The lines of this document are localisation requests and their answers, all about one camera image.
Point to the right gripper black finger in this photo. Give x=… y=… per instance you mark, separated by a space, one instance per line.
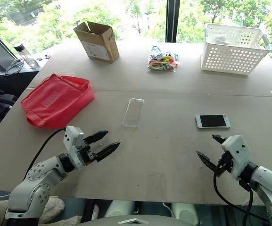
x=206 y=161
x=218 y=138

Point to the beige cloth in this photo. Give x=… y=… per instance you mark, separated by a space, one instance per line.
x=53 y=208

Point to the silver robot torso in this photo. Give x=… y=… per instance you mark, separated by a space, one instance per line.
x=131 y=221

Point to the open brown cardboard box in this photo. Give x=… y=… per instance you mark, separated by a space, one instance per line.
x=98 y=42

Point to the bag of colourful clips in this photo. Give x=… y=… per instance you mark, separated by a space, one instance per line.
x=162 y=62

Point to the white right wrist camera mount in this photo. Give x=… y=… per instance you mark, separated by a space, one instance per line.
x=238 y=153

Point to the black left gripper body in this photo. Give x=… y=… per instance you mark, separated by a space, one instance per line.
x=88 y=154

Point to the clear transparent phone case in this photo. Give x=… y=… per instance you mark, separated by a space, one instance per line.
x=133 y=113

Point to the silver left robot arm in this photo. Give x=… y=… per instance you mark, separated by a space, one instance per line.
x=38 y=176

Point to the clear bottle with black cap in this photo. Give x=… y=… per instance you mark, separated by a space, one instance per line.
x=26 y=55

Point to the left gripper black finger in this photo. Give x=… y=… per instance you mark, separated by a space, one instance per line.
x=99 y=135
x=108 y=149

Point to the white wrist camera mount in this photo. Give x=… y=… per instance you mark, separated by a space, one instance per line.
x=238 y=153
x=72 y=143

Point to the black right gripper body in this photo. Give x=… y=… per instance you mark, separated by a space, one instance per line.
x=225 y=162

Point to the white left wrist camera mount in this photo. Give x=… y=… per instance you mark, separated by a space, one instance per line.
x=72 y=143

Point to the small dark clips on sill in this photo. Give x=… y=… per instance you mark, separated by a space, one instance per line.
x=46 y=56

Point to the white rounded shape under table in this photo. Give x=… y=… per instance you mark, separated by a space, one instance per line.
x=120 y=209
x=185 y=212

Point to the white smartphone with black screen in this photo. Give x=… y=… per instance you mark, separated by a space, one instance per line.
x=213 y=121

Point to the white perforated plastic basket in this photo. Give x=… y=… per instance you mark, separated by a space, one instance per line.
x=232 y=54

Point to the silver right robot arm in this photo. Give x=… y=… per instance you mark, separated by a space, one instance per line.
x=267 y=183

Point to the dark window frame pillar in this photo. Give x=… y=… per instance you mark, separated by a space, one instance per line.
x=172 y=21

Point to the red fabric pouch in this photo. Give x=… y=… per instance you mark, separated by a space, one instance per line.
x=58 y=101

